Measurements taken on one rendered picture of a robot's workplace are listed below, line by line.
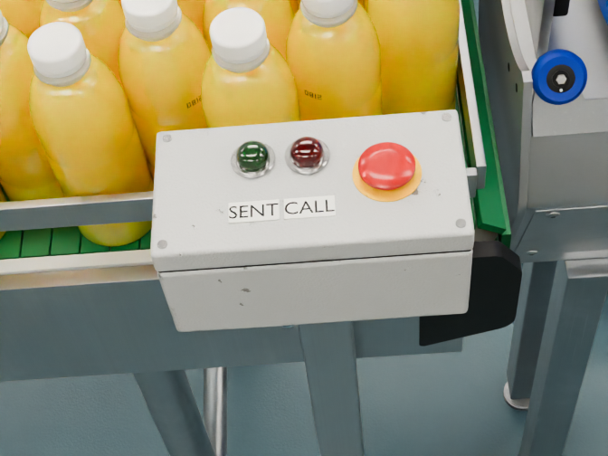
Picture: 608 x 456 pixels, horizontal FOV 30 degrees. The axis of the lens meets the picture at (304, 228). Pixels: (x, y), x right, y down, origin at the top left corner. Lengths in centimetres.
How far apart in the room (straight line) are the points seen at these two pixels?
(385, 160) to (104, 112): 23
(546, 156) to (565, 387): 53
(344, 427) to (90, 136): 35
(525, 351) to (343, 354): 83
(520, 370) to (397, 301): 99
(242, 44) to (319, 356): 25
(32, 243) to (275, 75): 28
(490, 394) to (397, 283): 114
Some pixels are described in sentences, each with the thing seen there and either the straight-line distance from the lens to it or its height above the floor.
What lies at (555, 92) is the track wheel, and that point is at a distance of 96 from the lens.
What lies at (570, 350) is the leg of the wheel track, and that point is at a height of 46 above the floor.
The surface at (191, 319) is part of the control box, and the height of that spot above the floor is 102.
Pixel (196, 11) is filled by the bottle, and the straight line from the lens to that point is 91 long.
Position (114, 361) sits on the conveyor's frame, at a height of 76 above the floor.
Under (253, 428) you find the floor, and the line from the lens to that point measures 185.
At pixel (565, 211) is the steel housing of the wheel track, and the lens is 106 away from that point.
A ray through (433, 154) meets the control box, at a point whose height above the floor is 110.
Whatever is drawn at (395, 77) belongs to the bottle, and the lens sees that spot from 91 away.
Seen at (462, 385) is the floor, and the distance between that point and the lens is 187.
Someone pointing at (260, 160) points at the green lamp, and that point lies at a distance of 72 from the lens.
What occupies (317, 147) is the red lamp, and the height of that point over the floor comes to 111.
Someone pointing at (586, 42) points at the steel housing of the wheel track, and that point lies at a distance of 104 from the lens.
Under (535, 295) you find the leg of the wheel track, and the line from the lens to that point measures 155.
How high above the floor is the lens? 168
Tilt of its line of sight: 56 degrees down
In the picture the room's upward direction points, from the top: 8 degrees counter-clockwise
